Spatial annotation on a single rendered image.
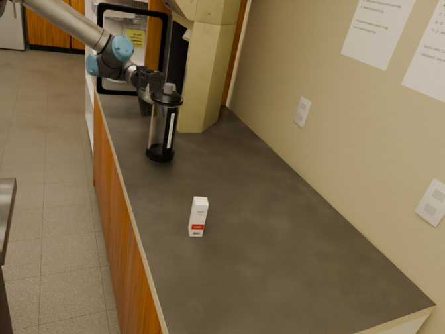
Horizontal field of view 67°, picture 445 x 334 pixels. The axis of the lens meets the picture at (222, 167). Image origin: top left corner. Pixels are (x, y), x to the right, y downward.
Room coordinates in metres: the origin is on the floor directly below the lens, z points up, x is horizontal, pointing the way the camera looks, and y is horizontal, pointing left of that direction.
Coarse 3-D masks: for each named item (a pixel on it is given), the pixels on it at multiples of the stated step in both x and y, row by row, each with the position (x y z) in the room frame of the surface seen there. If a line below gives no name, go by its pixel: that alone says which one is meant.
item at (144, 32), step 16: (112, 16) 1.51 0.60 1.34; (128, 16) 1.55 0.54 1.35; (144, 16) 1.58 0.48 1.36; (112, 32) 1.52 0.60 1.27; (128, 32) 1.55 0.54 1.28; (144, 32) 1.58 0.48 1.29; (160, 32) 1.62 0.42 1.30; (144, 48) 1.59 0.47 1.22; (144, 64) 1.59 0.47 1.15; (96, 80) 1.49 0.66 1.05; (112, 80) 1.52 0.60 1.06
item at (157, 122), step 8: (152, 96) 1.03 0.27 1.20; (160, 104) 1.01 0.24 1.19; (152, 112) 1.04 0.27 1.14; (160, 112) 1.02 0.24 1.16; (152, 120) 1.03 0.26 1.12; (160, 120) 1.02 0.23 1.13; (152, 128) 1.03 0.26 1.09; (160, 128) 1.02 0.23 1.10; (176, 128) 1.06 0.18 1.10; (152, 136) 1.02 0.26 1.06; (160, 136) 1.02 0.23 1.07; (152, 144) 1.02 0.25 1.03; (160, 144) 1.02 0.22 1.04; (160, 152) 1.02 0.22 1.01
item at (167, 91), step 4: (168, 84) 1.05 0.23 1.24; (172, 84) 1.06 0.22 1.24; (164, 88) 1.06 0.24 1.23; (168, 88) 1.05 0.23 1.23; (172, 88) 1.06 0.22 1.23; (156, 92) 1.05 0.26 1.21; (160, 92) 1.05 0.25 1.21; (164, 92) 1.05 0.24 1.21; (168, 92) 1.05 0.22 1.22; (172, 92) 1.08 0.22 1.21; (176, 92) 1.09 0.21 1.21; (156, 96) 1.03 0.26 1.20; (160, 96) 1.03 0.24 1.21; (164, 96) 1.03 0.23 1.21; (168, 96) 1.03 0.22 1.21; (172, 96) 1.04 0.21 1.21; (176, 96) 1.05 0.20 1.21; (164, 100) 1.02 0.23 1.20; (168, 100) 1.02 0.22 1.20; (172, 100) 1.03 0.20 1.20; (176, 100) 1.04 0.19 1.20
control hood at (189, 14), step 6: (174, 0) 1.34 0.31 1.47; (180, 0) 1.34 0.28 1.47; (186, 0) 1.35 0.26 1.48; (192, 0) 1.36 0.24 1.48; (174, 6) 1.43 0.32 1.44; (180, 6) 1.34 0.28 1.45; (186, 6) 1.35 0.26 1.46; (192, 6) 1.36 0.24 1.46; (180, 12) 1.40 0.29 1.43; (186, 12) 1.36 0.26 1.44; (192, 12) 1.37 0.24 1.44; (186, 18) 1.37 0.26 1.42; (192, 18) 1.37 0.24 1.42
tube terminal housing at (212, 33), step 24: (216, 0) 1.41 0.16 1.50; (240, 0) 1.61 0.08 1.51; (192, 24) 1.39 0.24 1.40; (216, 24) 1.42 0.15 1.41; (192, 48) 1.38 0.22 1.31; (216, 48) 1.43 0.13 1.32; (192, 72) 1.38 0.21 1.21; (216, 72) 1.47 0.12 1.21; (192, 96) 1.39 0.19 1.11; (216, 96) 1.53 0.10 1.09; (192, 120) 1.40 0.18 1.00; (216, 120) 1.60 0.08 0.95
